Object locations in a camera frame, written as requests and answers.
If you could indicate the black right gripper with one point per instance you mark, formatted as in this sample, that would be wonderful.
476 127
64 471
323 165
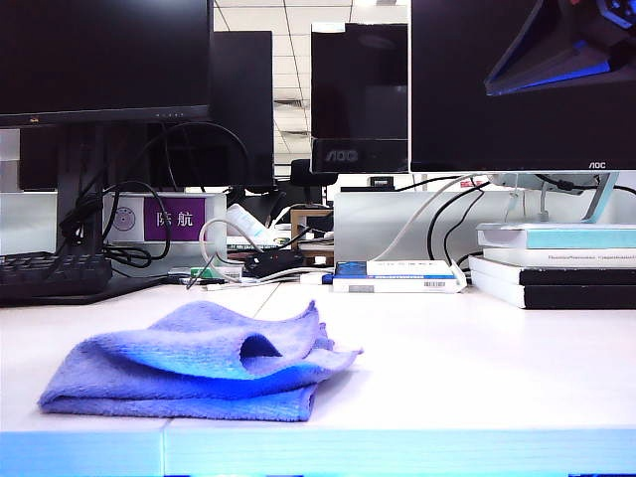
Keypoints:
618 30

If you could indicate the purple microfiber rag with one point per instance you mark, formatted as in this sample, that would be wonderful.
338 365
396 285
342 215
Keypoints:
174 367

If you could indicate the black aoc monitor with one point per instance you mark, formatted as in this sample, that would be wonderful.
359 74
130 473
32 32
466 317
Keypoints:
358 89
447 84

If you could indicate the white teal monitor stand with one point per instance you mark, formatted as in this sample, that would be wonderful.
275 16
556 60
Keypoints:
598 199

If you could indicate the teal cover book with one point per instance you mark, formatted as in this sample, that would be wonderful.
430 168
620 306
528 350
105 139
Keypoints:
571 238

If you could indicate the black AOC monitor rear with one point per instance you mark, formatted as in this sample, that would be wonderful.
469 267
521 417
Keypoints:
358 89

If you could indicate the small black label box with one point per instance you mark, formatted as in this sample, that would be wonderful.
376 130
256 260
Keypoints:
381 182

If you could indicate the black spine book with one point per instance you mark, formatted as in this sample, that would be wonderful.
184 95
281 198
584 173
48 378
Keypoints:
576 297
576 276

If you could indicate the white desk partition panel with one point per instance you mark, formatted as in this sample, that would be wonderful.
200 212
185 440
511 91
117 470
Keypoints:
372 223

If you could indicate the black office chair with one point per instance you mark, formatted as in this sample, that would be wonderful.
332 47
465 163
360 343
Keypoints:
305 171

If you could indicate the blue white book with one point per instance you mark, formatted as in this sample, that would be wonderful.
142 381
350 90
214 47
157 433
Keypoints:
397 286

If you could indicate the black power hub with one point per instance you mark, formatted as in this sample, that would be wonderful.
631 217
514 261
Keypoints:
273 261

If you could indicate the white teal package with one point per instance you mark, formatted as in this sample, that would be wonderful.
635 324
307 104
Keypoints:
246 218

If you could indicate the purple white desk name plate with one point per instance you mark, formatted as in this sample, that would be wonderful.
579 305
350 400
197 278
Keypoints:
174 218

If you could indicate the small green item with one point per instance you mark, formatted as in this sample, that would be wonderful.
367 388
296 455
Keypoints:
199 272

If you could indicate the black ASUS monitor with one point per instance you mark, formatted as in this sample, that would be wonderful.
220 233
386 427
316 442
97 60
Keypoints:
99 49

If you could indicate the black monitor stand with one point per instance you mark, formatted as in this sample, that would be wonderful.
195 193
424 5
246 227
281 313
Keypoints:
79 174

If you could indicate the black keyboard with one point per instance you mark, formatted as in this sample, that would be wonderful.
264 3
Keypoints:
49 273

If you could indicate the frosted desk partition panel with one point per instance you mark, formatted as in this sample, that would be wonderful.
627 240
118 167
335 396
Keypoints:
25 223

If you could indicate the wooden frame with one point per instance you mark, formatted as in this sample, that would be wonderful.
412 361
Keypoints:
294 221

